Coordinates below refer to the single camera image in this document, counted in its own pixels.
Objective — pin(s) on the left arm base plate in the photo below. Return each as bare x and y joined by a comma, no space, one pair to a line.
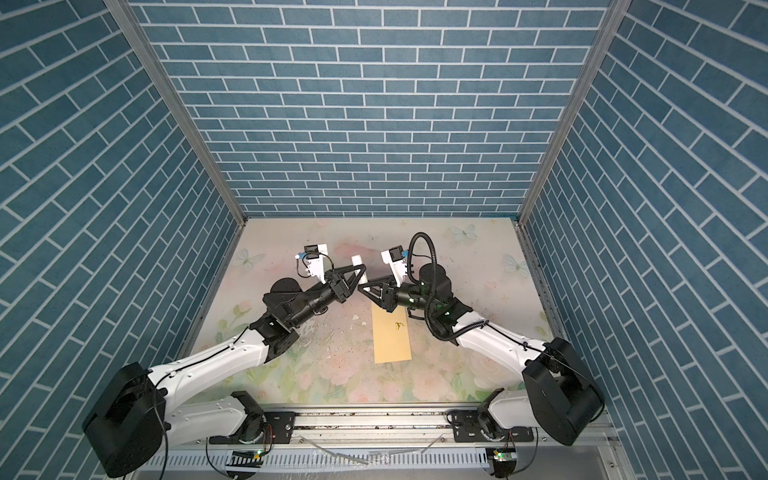
271,428

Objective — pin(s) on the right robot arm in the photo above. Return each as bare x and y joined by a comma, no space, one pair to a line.
561,397

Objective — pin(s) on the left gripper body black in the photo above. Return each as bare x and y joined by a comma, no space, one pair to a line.
313,300

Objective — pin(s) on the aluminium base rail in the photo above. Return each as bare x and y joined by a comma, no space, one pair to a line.
366,424

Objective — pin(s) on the yellow envelope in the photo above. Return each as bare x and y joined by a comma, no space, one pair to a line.
391,339

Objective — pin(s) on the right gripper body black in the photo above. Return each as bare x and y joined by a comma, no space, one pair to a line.
412,298

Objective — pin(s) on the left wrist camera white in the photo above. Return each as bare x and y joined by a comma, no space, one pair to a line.
310,262

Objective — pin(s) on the right corner aluminium post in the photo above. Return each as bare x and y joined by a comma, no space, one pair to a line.
605,35

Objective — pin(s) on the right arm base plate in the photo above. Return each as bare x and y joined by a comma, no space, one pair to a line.
472,426

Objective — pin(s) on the left corner aluminium post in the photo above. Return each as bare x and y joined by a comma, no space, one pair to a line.
138,40

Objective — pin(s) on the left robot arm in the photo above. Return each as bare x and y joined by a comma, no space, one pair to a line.
143,410

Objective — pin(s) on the corner aluminium post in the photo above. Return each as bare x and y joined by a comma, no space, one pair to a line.
605,35
138,40

